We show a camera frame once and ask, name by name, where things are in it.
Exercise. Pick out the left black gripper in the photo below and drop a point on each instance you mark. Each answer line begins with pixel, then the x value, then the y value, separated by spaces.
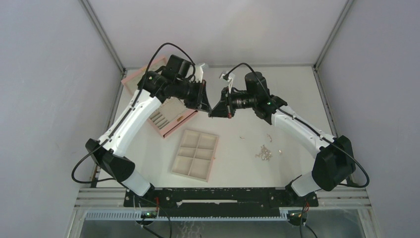
pixel 201 102

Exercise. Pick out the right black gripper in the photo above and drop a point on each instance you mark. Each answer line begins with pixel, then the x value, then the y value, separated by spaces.
pixel 222 109

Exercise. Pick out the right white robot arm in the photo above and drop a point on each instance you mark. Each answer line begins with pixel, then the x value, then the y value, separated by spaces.
pixel 333 156

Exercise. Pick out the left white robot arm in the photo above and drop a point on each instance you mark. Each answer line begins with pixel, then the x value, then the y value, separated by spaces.
pixel 109 150

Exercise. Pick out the pink jewelry box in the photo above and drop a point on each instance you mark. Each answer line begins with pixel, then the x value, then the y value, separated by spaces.
pixel 171 115

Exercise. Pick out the beige six-compartment tray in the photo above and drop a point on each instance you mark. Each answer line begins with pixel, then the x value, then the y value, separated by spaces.
pixel 195 155

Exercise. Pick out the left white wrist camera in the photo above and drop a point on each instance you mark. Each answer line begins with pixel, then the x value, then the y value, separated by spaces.
pixel 199 71

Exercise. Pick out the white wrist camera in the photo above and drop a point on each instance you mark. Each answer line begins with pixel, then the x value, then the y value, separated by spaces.
pixel 229 78
pixel 199 71

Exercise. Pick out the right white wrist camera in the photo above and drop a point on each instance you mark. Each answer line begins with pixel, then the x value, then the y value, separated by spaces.
pixel 229 78

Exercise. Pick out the black mounting base plate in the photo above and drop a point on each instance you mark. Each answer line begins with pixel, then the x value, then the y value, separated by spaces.
pixel 248 202

